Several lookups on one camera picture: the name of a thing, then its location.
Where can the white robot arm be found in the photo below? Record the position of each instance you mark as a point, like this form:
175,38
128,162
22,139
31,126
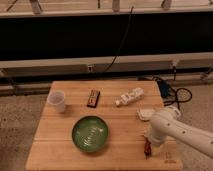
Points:
165,122

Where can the green ceramic bowl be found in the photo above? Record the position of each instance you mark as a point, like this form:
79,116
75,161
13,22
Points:
90,134

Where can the blue power adapter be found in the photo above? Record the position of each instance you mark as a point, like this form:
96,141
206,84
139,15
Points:
164,88

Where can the small white dish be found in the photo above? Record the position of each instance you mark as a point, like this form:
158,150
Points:
145,114

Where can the dark chocolate bar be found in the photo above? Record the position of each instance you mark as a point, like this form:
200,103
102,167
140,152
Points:
93,98

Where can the white plastic bottle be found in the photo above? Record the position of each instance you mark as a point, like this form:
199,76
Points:
130,97

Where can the translucent plastic cup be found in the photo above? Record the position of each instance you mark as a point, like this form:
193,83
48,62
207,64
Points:
57,100

